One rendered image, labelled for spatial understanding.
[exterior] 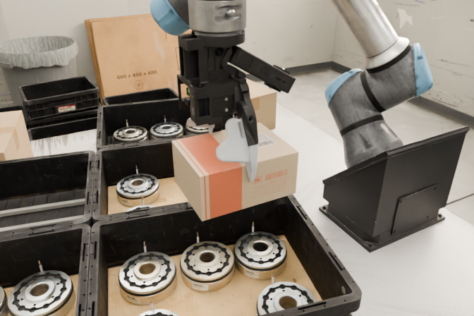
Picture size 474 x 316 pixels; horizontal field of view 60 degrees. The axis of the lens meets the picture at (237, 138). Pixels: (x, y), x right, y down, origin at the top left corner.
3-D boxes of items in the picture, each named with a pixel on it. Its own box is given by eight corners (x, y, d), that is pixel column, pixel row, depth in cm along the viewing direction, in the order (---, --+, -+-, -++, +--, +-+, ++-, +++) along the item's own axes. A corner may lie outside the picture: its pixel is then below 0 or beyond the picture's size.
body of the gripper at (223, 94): (178, 111, 61) (172, 29, 55) (231, 101, 64) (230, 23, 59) (197, 131, 54) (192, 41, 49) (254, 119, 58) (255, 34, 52)
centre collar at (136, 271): (159, 259, 77) (159, 256, 77) (162, 278, 73) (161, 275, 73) (132, 264, 76) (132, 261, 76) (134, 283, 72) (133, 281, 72)
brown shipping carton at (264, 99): (275, 128, 167) (277, 91, 160) (231, 142, 156) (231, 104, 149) (233, 106, 189) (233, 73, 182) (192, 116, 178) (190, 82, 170)
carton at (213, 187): (258, 159, 74) (259, 122, 71) (295, 193, 65) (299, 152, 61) (174, 180, 68) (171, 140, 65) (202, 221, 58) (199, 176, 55)
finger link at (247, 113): (238, 149, 58) (223, 92, 59) (249, 147, 59) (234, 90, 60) (251, 144, 54) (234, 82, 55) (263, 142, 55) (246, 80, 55)
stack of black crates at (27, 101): (101, 138, 283) (90, 74, 262) (111, 159, 256) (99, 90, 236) (34, 151, 266) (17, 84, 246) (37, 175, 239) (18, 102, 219)
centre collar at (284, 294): (293, 289, 71) (293, 287, 71) (308, 311, 67) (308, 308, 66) (267, 298, 69) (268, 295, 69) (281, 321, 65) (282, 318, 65)
